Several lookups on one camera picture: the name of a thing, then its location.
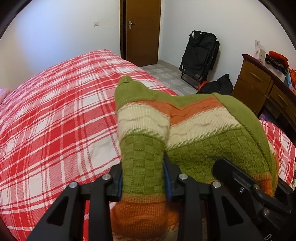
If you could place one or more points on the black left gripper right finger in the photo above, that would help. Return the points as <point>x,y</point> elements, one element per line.
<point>174,190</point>

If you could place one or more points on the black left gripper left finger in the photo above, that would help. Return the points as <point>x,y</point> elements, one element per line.
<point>115,188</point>

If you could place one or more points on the green knitted sweater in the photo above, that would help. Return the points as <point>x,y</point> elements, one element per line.
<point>194,131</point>

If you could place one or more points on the red white plaid bedspread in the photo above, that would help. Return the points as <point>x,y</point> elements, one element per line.
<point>60,126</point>

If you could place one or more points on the black bag on floor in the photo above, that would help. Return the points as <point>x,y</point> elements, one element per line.
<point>222,85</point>

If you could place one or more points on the black folded stroller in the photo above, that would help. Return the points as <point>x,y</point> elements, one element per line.
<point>199,57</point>

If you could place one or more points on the brown wooden dresser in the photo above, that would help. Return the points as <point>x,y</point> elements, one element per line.
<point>258,88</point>

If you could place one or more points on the pink pillow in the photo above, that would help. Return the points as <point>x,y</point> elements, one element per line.
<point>3,93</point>

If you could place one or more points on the clutter on dresser top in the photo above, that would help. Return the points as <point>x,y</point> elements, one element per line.
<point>276,63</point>

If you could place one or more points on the brown wooden door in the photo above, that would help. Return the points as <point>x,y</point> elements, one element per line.
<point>139,31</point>

